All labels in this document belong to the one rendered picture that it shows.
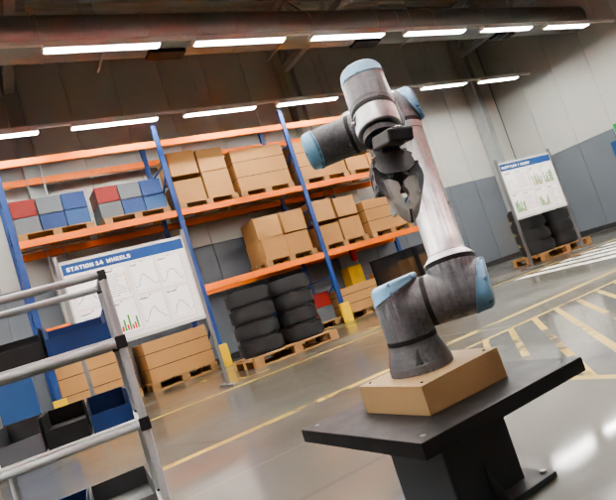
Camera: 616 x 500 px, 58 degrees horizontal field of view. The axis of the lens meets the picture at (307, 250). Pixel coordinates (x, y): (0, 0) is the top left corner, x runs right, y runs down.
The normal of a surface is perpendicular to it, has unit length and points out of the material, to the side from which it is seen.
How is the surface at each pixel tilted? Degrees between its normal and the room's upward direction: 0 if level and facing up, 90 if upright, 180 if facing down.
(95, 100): 90
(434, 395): 90
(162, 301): 90
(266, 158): 90
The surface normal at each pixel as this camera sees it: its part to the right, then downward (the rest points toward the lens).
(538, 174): 0.45, -0.22
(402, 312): -0.29, 0.04
